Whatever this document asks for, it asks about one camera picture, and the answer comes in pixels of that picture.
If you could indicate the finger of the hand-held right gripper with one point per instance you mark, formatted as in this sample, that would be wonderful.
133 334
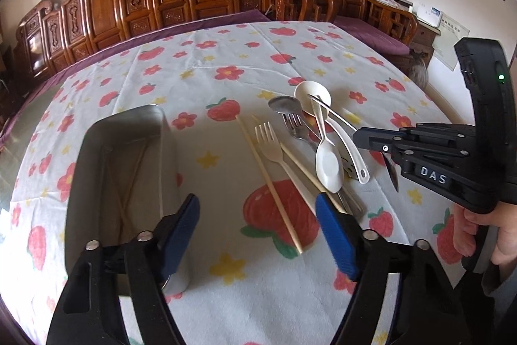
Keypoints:
428 157
375 139

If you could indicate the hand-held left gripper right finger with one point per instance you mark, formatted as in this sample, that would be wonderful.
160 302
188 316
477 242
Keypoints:
335 236

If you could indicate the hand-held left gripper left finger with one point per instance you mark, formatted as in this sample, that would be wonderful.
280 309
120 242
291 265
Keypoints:
181 236

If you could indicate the dark metal utensil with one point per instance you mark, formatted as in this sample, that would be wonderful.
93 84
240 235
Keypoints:
392 175

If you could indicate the slim metal utensil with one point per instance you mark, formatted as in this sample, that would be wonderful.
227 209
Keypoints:
335 115

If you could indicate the white oval plastic spoon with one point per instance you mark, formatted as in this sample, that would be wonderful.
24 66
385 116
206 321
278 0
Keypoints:
329 167

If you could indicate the wooden chopstick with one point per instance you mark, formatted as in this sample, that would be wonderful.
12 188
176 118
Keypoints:
121 203
297 163
268 183

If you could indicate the metal fork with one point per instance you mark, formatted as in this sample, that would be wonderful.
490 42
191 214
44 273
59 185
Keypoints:
297 131

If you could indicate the cream round ladle spoon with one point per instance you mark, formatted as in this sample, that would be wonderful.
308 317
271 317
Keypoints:
311 90

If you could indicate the metal spoon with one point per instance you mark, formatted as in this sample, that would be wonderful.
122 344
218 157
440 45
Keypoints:
284 104

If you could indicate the cream plastic fork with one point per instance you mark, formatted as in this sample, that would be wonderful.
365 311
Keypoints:
270 151

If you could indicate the metal utensil container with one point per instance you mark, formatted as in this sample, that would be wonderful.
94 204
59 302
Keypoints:
87 167

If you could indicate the person's right forearm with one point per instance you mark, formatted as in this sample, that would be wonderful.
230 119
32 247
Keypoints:
501 304

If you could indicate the person's right hand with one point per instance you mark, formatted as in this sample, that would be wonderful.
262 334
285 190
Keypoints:
464 232

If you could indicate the grey fuzzy bundle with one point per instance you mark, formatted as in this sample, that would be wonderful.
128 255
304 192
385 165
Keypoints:
419 72

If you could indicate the white paper sheet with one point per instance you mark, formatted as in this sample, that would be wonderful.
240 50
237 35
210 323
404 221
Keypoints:
450 42

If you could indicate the square purple seat cushion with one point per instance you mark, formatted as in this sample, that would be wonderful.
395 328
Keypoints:
375 36

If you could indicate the wooden side table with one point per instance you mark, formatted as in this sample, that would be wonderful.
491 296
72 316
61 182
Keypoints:
424 40

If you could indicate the strawberry flower print tablecloth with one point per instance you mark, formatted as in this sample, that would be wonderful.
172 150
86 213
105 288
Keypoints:
210 58

